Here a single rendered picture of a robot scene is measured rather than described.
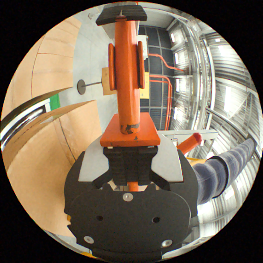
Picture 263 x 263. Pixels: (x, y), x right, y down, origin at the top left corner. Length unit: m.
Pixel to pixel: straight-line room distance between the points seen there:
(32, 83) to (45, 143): 0.65
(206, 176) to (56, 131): 0.42
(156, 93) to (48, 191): 10.96
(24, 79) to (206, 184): 1.06
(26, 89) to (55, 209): 0.69
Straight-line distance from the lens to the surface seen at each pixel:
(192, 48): 6.49
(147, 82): 7.40
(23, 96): 0.72
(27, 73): 0.78
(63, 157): 0.19
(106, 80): 1.86
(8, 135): 0.67
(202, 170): 0.36
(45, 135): 0.16
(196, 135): 0.16
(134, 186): 0.18
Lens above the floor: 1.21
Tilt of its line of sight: 2 degrees down
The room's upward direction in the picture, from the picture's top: 88 degrees clockwise
